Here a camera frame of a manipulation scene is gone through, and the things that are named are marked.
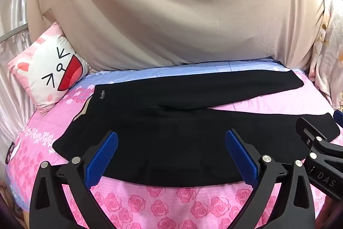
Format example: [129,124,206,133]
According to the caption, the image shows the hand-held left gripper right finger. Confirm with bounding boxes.
[224,130,315,229]

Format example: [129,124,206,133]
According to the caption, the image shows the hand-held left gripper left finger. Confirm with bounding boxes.
[29,130,119,229]

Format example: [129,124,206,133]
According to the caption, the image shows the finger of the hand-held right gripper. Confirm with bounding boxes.
[334,110,343,128]
[295,116,343,163]

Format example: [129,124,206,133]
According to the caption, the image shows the black pants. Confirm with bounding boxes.
[52,69,341,188]

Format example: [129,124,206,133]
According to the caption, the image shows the cream floral blanket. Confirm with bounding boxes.
[308,0,343,109]

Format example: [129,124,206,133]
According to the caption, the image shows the pink floral bed sheet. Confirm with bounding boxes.
[5,57,343,229]

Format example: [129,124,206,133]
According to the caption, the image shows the small dark object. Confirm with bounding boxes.
[5,142,17,165]

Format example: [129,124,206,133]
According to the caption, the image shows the cat face pillow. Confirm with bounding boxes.
[8,22,92,116]

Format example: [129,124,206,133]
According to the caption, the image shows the beige hanging cloth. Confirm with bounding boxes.
[27,0,326,72]

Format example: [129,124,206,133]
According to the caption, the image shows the white satin curtain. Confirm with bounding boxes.
[0,0,36,142]

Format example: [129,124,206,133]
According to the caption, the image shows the metal rail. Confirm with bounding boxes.
[0,25,29,43]

